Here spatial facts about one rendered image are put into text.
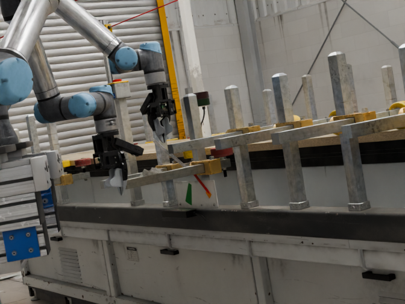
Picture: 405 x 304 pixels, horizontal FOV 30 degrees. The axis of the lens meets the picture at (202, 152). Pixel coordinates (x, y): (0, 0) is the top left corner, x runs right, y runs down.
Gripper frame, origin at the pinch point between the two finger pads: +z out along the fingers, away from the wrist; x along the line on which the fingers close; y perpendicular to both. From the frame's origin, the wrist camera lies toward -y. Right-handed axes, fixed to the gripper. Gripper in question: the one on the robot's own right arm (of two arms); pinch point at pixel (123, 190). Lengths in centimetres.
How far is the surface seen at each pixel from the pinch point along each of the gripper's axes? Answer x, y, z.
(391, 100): -6, -142, -13
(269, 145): 17, -51, -6
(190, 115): -2.7, -33.3, -21.0
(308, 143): 37, -51, -6
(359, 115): 79, -33, -14
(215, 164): 4.9, -35.1, -2.7
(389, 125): 101, -18, -11
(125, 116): -53, -35, -25
